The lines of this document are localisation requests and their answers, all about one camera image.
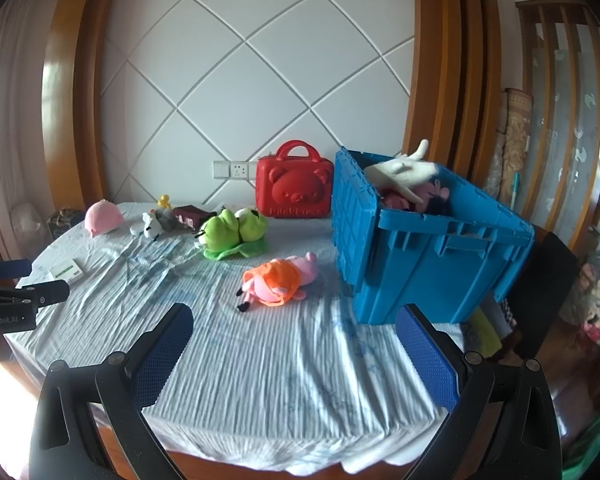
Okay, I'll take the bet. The green frog plush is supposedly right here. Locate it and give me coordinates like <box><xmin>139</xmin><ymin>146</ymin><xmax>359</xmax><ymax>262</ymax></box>
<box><xmin>195</xmin><ymin>207</ymin><xmax>271</xmax><ymax>261</ymax></box>

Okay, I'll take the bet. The red bear carry case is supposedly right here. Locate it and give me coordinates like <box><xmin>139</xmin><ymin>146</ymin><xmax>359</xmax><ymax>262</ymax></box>
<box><xmin>255</xmin><ymin>140</ymin><xmax>333</xmax><ymax>219</ymax></box>

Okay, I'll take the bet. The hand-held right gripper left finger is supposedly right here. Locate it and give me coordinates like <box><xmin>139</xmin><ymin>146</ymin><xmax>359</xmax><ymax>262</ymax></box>
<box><xmin>29</xmin><ymin>302</ymin><xmax>196</xmax><ymax>480</ymax></box>

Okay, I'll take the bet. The light blue bed sheet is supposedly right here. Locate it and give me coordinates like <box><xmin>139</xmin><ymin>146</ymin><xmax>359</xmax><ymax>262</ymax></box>
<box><xmin>2</xmin><ymin>201</ymin><xmax>468</xmax><ymax>476</ymax></box>

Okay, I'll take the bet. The black hanging cloth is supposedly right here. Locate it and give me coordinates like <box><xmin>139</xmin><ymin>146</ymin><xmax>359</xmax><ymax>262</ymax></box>
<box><xmin>500</xmin><ymin>227</ymin><xmax>581</xmax><ymax>361</ymax></box>

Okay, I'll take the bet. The white round object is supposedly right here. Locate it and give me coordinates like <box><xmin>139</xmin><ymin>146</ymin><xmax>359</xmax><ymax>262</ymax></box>
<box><xmin>10</xmin><ymin>202</ymin><xmax>43</xmax><ymax>246</ymax></box>

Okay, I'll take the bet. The wooden wall trim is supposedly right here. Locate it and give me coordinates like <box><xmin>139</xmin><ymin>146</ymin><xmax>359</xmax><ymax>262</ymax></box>
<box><xmin>42</xmin><ymin>0</ymin><xmax>126</xmax><ymax>206</ymax></box>
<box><xmin>402</xmin><ymin>0</ymin><xmax>506</xmax><ymax>181</ymax></box>

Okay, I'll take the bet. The rolled patterned carpet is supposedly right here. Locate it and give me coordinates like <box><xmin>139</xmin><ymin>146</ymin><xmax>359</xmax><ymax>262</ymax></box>
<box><xmin>482</xmin><ymin>87</ymin><xmax>536</xmax><ymax>211</ymax></box>

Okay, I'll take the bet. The pink round plush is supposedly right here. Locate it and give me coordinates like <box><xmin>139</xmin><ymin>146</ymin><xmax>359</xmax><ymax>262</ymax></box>
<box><xmin>84</xmin><ymin>200</ymin><xmax>123</xmax><ymax>238</ymax></box>

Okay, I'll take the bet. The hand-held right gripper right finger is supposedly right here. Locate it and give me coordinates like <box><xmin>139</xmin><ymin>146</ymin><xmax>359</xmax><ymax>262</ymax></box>
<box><xmin>395</xmin><ymin>304</ymin><xmax>566</xmax><ymax>480</ymax></box>

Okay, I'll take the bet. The pink and dark plush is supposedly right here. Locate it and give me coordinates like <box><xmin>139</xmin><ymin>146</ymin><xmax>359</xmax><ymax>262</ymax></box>
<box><xmin>380</xmin><ymin>177</ymin><xmax>453</xmax><ymax>216</ymax></box>

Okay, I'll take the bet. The white goose plush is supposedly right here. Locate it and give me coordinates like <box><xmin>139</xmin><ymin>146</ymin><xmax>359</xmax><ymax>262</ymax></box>
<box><xmin>364</xmin><ymin>139</ymin><xmax>441</xmax><ymax>204</ymax></box>

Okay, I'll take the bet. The wooden frosted glass partition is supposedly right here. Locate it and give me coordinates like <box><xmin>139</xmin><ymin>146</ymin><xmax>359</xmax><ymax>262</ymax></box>
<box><xmin>515</xmin><ymin>0</ymin><xmax>600</xmax><ymax>256</ymax></box>

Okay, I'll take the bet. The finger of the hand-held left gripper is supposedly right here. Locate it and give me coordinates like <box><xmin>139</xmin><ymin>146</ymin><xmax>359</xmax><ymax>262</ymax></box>
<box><xmin>0</xmin><ymin>256</ymin><xmax>33</xmax><ymax>281</ymax></box>
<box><xmin>0</xmin><ymin>280</ymin><xmax>72</xmax><ymax>307</ymax></box>

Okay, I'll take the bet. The small white black plush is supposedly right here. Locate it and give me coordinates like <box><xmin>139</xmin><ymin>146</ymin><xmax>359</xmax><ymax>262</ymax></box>
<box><xmin>130</xmin><ymin>211</ymin><xmax>163</xmax><ymax>242</ymax></box>

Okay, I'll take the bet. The small white printed box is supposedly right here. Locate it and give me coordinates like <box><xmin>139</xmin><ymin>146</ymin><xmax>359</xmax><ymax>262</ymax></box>
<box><xmin>49</xmin><ymin>259</ymin><xmax>86</xmax><ymax>283</ymax></box>

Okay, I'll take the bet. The maroon knitted hat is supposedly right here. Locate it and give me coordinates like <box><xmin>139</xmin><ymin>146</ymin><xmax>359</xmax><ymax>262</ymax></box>
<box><xmin>171</xmin><ymin>204</ymin><xmax>216</xmax><ymax>231</ymax></box>

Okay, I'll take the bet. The yellow green cloth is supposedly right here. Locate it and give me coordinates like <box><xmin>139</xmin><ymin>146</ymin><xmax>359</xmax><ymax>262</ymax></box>
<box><xmin>467</xmin><ymin>307</ymin><xmax>503</xmax><ymax>358</ymax></box>

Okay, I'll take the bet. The pile of soft toys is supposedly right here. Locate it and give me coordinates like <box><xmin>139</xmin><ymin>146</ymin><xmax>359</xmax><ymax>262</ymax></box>
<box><xmin>560</xmin><ymin>250</ymin><xmax>600</xmax><ymax>346</ymax></box>

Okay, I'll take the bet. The white sheer curtain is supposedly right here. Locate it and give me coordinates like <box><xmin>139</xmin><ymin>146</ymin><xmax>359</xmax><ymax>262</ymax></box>
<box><xmin>0</xmin><ymin>0</ymin><xmax>46</xmax><ymax>241</ymax></box>

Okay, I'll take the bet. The pink pig plush orange dress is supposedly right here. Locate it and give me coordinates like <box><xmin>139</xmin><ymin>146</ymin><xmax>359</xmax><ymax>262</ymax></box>
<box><xmin>235</xmin><ymin>252</ymin><xmax>318</xmax><ymax>313</ymax></box>

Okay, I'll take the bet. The blue plastic crate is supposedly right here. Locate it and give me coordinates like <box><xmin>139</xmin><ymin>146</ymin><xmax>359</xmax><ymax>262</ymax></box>
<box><xmin>332</xmin><ymin>146</ymin><xmax>536</xmax><ymax>326</ymax></box>

